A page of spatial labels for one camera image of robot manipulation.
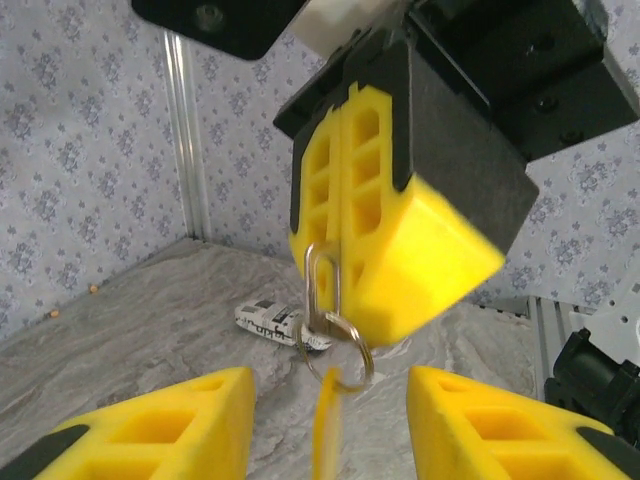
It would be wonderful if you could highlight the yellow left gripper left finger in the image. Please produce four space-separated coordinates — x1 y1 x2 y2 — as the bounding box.
0 367 256 480

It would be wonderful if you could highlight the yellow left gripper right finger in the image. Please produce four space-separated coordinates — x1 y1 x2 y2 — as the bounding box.
407 366 640 480

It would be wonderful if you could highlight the silver oblong clip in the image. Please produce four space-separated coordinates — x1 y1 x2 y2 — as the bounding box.
302 243 344 336

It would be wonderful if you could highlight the silver split keyring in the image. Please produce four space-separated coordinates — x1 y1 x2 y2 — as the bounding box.
294 309 375 394

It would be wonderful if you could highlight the yellow key tag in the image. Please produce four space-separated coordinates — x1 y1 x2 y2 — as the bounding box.
312 367 346 480

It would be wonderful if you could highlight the small newsprint wrapped item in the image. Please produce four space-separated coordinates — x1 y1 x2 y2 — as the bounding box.
234 298 334 354

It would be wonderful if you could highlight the aluminium mounting rail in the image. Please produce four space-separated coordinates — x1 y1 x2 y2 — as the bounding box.
479 294 586 401

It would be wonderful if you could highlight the aluminium frame post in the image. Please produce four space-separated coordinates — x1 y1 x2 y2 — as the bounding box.
162 29 211 242

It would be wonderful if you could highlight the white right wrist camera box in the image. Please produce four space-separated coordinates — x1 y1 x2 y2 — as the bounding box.
288 0 404 54

